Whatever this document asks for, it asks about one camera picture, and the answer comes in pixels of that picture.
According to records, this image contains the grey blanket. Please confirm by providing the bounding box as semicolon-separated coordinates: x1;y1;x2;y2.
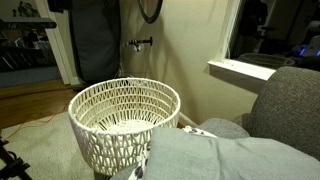
109;127;320;180

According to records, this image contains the white woven laundry hamper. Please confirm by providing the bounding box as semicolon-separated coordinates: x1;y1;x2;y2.
67;77;182;177

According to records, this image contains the white baseboard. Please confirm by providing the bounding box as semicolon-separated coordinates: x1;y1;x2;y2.
178;111;201;128

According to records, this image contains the round dark framed mirror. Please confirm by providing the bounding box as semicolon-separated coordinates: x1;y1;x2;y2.
137;0;164;25

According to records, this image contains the dark hanging garment bag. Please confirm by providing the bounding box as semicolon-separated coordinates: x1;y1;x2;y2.
68;0;123;84

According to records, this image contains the white window sill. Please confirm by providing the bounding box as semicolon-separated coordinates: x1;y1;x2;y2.
207;58;278;82

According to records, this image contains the grey fabric couch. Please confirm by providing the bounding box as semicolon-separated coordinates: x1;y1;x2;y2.
198;65;320;163

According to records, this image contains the beige carpet rug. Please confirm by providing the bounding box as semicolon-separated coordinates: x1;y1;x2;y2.
0;111;98;180

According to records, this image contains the dark shelf board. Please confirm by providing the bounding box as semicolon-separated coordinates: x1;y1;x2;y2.
0;17;58;30

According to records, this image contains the black tripod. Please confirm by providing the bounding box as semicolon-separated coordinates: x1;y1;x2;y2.
0;134;34;180

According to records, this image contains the black wall pipe valve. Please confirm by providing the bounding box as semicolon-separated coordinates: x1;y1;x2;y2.
124;35;154;53

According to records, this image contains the white window frame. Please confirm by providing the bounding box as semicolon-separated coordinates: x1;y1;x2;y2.
214;0;242;63

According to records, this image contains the white door frame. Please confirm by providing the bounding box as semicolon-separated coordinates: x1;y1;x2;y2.
34;0;84;87

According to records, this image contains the orange floor cable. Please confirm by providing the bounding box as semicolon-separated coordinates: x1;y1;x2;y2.
3;99;73;141

